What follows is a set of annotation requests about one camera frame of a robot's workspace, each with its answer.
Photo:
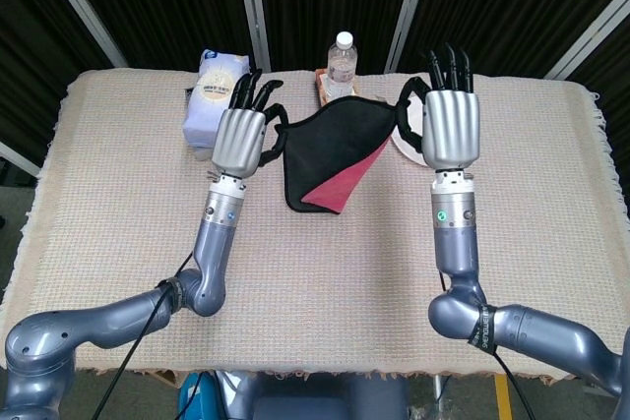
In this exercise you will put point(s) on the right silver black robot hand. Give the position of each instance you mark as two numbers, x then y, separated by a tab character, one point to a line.
453	130

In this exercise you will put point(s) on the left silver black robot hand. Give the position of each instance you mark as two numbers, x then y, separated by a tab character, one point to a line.
238	139

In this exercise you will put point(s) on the pink and black towel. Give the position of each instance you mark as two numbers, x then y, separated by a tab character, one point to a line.
320	154

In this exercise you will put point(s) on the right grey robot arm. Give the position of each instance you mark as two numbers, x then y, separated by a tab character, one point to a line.
455	243

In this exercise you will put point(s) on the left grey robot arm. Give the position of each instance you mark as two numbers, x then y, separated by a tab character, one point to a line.
216	253

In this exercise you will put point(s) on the white paper plate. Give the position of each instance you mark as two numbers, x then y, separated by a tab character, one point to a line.
411	152

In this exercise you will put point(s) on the lavender paper tissue pack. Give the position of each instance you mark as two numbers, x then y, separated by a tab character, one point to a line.
207	95

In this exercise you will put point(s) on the orange and blue tissue box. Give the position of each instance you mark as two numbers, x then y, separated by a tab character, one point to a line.
322	88

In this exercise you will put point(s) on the clear plastic water bottle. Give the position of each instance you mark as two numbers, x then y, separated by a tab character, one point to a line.
341	66

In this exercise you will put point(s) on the beige woven tablecloth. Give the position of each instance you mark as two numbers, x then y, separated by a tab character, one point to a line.
320	267

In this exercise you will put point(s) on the metal table leg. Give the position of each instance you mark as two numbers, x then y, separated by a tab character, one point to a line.
438	385

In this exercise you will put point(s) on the blue plastic object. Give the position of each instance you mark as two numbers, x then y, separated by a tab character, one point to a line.
194	398

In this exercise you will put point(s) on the grey blue robot torso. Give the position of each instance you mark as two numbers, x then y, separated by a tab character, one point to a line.
320	400

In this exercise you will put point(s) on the grey metal partition post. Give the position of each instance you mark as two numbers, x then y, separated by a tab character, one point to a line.
411	7
79	2
252	7
19	159
590	36

